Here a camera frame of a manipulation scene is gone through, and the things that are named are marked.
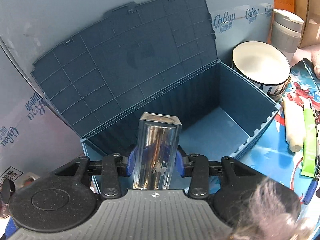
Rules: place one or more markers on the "white striped ceramic bowl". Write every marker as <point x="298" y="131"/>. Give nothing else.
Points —
<point x="262" y="64"/>

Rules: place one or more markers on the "cream lotion tube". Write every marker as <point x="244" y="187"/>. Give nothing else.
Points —
<point x="294" y="124"/>

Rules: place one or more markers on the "dark blue plastic storage box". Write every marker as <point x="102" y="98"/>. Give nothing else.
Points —
<point x="158" y="57"/>

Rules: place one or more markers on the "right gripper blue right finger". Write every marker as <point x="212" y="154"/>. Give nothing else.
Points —
<point x="199" y="169"/>

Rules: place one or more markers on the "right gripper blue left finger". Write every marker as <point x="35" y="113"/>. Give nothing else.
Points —
<point x="110" y="169"/>

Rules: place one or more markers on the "blue pen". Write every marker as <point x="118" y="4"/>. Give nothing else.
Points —
<point x="313" y="185"/>

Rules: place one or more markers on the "large blue cardboard box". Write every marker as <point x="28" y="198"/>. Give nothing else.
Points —
<point x="30" y="28"/>

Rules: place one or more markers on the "shiny silver rectangular bottle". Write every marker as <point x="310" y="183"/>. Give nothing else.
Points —
<point x="155" y="156"/>

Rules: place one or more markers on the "green tube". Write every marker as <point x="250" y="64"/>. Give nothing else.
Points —
<point x="309" y="146"/>

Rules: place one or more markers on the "brown cardboard box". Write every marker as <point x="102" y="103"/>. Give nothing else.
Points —
<point x="308" y="10"/>

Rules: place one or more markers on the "pink knitted cloth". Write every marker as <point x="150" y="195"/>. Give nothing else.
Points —
<point x="315" y="59"/>

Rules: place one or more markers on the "grey white travel mug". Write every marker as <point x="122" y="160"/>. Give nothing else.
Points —
<point x="286" y="32"/>

